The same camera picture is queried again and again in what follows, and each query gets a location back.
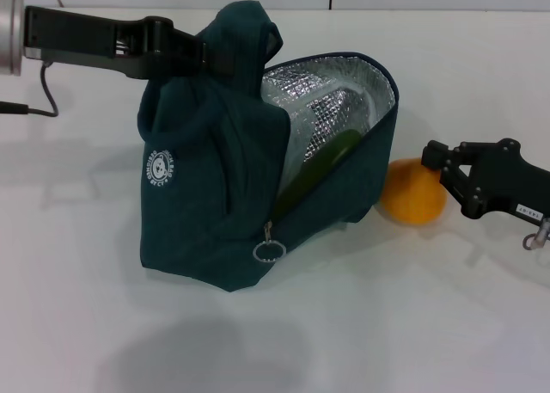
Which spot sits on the green cucumber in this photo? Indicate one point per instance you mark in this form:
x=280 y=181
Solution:
x=318 y=169

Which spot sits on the orange pear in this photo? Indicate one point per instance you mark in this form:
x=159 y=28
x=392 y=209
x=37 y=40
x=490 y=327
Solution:
x=412 y=195

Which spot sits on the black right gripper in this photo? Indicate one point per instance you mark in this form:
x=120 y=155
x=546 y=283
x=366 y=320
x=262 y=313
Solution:
x=507 y=182

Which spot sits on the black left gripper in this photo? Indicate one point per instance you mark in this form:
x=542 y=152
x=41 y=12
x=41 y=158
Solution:
x=86 y=40

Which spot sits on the dark teal insulated lunch bag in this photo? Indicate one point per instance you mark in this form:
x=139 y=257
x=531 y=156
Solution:
x=206 y=195

